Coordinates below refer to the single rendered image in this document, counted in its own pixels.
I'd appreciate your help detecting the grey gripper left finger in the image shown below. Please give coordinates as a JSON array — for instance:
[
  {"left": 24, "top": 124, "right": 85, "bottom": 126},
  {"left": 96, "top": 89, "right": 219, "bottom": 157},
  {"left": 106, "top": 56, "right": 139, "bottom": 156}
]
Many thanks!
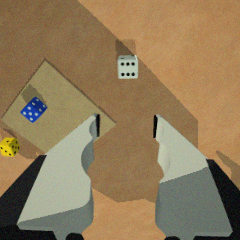
[{"left": 0, "top": 113, "right": 100, "bottom": 240}]

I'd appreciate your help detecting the white die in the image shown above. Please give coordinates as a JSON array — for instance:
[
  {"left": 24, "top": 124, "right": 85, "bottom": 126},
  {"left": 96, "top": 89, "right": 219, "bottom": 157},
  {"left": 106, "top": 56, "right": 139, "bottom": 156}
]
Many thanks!
[{"left": 118, "top": 55, "right": 138, "bottom": 79}]

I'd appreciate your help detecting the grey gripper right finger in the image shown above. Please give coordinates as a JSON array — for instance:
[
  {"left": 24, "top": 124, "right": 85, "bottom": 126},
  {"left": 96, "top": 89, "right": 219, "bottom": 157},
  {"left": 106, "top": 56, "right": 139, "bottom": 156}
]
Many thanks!
[{"left": 153, "top": 114, "right": 240, "bottom": 240}]

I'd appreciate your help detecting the tan square mat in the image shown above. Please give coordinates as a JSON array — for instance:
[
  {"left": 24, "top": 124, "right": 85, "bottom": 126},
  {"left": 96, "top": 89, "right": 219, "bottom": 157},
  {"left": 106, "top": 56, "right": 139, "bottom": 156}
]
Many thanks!
[{"left": 1, "top": 60, "right": 117, "bottom": 153}]

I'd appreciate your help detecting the yellow die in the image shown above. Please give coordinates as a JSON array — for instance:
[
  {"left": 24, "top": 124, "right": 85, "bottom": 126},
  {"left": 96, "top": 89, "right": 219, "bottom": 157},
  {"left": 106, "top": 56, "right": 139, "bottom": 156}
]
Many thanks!
[{"left": 0, "top": 137, "right": 20, "bottom": 157}]

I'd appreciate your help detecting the blue die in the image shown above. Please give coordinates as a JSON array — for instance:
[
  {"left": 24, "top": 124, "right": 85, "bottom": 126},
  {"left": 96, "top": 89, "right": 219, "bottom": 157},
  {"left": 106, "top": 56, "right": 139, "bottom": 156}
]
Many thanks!
[{"left": 20, "top": 97, "right": 47, "bottom": 123}]

